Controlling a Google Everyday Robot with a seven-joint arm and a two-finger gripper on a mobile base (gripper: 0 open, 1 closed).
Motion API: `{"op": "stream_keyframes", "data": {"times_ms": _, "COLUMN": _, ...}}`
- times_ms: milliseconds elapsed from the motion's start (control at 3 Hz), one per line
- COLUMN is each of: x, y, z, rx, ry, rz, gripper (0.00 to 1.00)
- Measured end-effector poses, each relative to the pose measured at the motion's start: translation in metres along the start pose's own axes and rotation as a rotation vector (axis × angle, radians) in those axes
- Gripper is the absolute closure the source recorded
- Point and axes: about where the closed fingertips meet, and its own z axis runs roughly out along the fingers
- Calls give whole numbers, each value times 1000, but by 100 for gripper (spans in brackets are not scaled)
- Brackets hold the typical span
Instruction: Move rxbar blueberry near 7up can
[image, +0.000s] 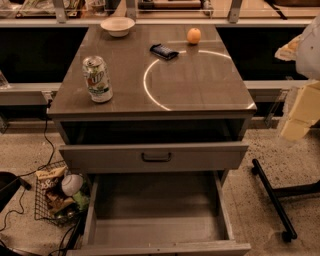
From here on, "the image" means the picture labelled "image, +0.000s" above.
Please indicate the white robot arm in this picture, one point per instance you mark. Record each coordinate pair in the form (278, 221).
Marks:
(304, 102)

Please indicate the green 7up can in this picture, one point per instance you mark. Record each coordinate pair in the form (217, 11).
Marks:
(97, 79)

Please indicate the grey drawer cabinet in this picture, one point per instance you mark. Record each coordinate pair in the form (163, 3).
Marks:
(196, 97)

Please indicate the open bottom drawer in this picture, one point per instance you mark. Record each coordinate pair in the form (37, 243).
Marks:
(158, 214)

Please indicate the orange fruit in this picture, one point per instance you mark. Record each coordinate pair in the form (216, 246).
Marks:
(194, 36)

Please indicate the white ball in basket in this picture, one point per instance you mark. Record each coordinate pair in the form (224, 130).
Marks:
(71, 184)

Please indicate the green item in basket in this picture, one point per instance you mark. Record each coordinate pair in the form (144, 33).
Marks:
(82, 200)

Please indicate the white bowl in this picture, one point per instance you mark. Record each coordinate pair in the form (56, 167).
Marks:
(117, 26)

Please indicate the yellow snack bag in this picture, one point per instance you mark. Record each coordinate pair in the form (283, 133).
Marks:
(54, 173)

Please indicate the black wire basket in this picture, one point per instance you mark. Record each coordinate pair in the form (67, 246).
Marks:
(51, 204)

